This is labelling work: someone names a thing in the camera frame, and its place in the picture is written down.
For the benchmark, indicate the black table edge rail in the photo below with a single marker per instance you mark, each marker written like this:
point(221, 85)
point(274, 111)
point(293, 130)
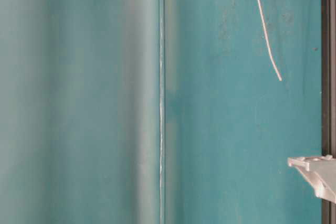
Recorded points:
point(328, 76)

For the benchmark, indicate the grey corner bracket at edge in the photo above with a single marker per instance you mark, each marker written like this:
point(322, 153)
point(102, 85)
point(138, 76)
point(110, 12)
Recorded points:
point(319, 172)

